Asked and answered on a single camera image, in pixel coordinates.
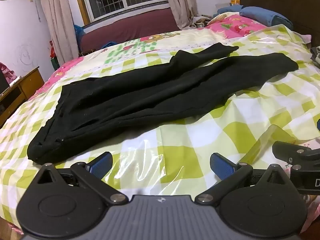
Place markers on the wooden desk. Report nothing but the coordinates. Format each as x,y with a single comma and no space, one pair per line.
27,85

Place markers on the red bag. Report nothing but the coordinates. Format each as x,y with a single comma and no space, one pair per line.
52,50

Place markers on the blue pillow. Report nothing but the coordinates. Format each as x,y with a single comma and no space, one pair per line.
228,9

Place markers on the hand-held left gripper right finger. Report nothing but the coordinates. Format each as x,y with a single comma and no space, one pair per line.
222,166

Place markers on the clear plastic sheet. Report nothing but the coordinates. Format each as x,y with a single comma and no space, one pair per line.
150,165

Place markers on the pink floral quilt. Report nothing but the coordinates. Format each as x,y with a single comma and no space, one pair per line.
232,25

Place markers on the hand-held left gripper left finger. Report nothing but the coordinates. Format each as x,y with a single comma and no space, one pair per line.
100,165

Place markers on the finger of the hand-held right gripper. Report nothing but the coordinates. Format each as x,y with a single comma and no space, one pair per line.
295,152

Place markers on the blue plastic bag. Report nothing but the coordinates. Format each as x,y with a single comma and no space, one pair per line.
79,33

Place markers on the beige curtain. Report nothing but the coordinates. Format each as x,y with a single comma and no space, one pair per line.
60,25
180,5

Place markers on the dark wooden headboard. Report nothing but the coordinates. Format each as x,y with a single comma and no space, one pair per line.
287,0

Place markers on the blue folded blanket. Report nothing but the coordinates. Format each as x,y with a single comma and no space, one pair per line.
262,15

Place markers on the pink cloth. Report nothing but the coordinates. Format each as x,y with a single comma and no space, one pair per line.
7,70

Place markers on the green white checked bedsheet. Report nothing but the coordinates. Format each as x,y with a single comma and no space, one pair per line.
190,137

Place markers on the black pants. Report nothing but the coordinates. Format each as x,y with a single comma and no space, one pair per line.
150,92

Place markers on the grey clothes pile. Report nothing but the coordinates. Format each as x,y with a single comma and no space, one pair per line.
315,56

